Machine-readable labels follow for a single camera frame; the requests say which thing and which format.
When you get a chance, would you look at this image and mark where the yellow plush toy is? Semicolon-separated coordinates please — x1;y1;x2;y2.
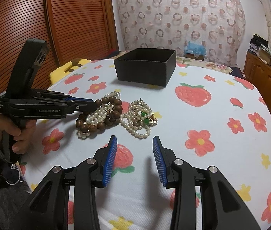
49;58;91;85

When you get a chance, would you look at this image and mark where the blue tissue cardboard box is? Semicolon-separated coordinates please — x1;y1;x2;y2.
183;41;207;61

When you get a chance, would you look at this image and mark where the circle pattern sheer curtain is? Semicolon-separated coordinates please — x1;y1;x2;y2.
117;0;246;65

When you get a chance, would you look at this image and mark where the black jewelry box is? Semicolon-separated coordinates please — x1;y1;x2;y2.
114;48;176;87

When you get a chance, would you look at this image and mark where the green stone pearl necklace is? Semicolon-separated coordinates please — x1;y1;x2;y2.
119;98;159;139

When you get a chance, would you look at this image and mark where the floral bed quilt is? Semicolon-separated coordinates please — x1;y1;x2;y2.
116;50;246;77

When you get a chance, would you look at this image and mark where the strawberry flower print cloth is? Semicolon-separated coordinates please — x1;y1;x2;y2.
20;60;271;229

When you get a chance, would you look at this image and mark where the folded clothes stack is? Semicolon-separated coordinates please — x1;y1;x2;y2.
249;34;268;52

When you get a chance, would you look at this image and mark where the left hand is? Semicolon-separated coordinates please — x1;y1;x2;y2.
0;114;37;154

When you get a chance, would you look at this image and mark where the brown wooden bead bracelet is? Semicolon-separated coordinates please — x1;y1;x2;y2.
75;95;124;132

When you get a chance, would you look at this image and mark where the wooden louvered wardrobe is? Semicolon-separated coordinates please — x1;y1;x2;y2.
0;0;118;93

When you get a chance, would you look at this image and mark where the white pearl necklace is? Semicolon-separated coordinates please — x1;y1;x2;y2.
76;90;122;140

